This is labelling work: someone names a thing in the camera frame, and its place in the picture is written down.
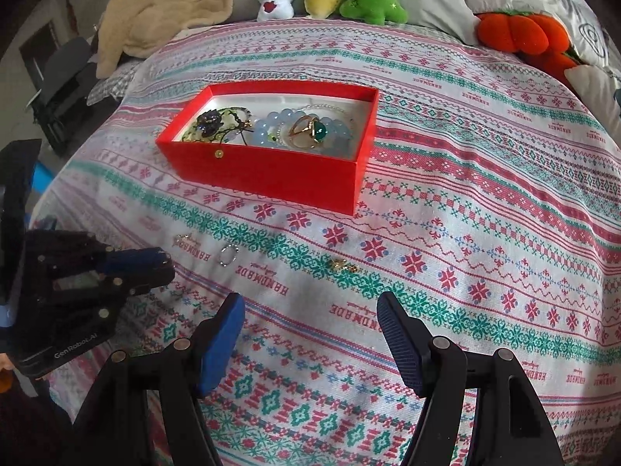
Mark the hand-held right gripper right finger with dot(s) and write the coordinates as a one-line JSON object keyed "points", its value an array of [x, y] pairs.
{"points": [[400, 344]]}

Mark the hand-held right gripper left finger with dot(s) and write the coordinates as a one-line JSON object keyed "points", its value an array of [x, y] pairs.
{"points": [[220, 344]]}

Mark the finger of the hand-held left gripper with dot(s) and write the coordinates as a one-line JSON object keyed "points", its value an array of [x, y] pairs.
{"points": [[140, 258], [150, 280]]}

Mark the small silver earring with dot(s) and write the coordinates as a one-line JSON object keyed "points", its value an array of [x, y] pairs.
{"points": [[182, 239]]}

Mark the small gold earring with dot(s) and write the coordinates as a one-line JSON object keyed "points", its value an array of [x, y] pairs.
{"points": [[338, 265]]}

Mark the red jewelry box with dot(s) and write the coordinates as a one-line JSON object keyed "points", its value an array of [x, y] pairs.
{"points": [[267, 179]]}

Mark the black flower charm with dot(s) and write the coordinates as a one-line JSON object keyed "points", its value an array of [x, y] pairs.
{"points": [[208, 121]]}

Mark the black chair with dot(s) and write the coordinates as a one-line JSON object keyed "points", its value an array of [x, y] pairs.
{"points": [[68, 97]]}

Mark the grey checked sheet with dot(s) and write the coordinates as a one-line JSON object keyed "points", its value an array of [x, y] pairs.
{"points": [[111, 82]]}

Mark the beige fleece blanket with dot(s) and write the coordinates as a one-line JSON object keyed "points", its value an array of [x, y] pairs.
{"points": [[170, 9]]}

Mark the deer print pillow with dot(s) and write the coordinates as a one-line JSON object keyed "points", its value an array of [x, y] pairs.
{"points": [[596, 87]]}

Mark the orange persimmon plush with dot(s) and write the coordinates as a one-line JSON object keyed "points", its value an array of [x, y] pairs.
{"points": [[514, 31]]}

